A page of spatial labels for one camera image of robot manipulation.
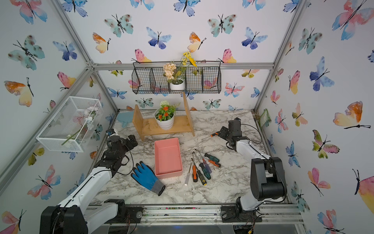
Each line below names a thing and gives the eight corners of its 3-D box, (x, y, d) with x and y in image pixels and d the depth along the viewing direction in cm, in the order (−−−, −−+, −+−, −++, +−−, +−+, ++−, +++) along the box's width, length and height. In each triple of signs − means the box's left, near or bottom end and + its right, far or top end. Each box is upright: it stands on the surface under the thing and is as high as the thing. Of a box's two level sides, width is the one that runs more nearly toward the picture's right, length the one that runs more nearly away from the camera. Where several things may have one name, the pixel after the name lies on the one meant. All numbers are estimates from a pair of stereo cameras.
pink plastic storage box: (156, 181, 86) (154, 177, 81) (156, 146, 102) (154, 140, 96) (183, 177, 88) (182, 172, 82) (179, 143, 103) (178, 137, 98)
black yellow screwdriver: (203, 186, 85) (204, 184, 83) (190, 160, 95) (190, 158, 93) (206, 184, 85) (206, 183, 83) (193, 159, 96) (193, 157, 94)
